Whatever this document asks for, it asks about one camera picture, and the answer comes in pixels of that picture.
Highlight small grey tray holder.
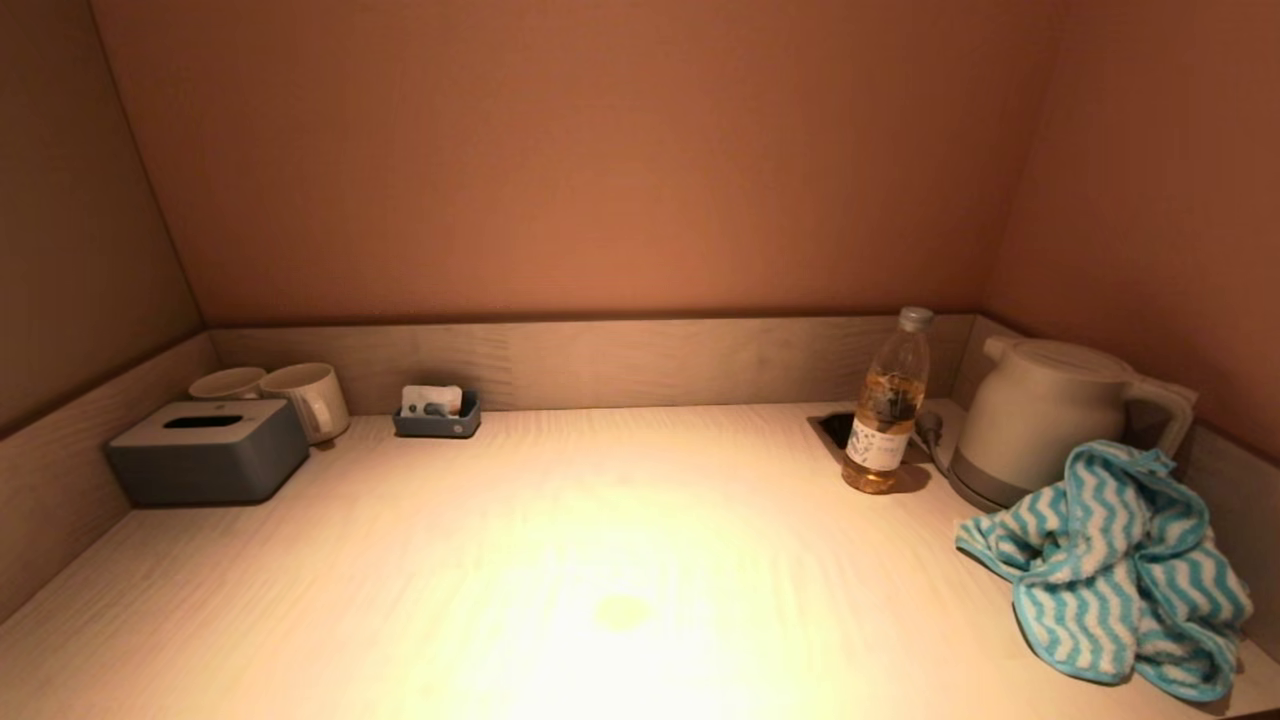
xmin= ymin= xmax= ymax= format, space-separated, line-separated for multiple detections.
xmin=392 ymin=389 xmax=482 ymax=439

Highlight blue white striped cloth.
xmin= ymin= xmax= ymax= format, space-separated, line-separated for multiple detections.
xmin=955 ymin=440 xmax=1254 ymax=703

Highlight white mug with handle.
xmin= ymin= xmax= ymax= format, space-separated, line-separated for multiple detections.
xmin=259 ymin=362 xmax=352 ymax=446

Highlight grey kettle power cord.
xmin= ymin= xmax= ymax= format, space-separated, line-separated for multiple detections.
xmin=915 ymin=408 xmax=953 ymax=477

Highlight clear bottle amber drink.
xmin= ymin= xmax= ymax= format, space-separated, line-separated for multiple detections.
xmin=842 ymin=306 xmax=936 ymax=495

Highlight grey tissue box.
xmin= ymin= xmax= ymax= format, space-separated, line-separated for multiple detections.
xmin=107 ymin=399 xmax=311 ymax=506

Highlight white sachets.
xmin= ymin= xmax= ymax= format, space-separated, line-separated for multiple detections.
xmin=401 ymin=385 xmax=464 ymax=418

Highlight white electric kettle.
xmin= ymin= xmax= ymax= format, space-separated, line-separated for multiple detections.
xmin=952 ymin=335 xmax=1198 ymax=504

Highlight white mug without visible handle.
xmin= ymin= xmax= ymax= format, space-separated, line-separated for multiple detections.
xmin=188 ymin=366 xmax=269 ymax=401

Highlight grey kettle base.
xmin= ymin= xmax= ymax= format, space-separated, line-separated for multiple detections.
xmin=945 ymin=462 xmax=1013 ymax=514

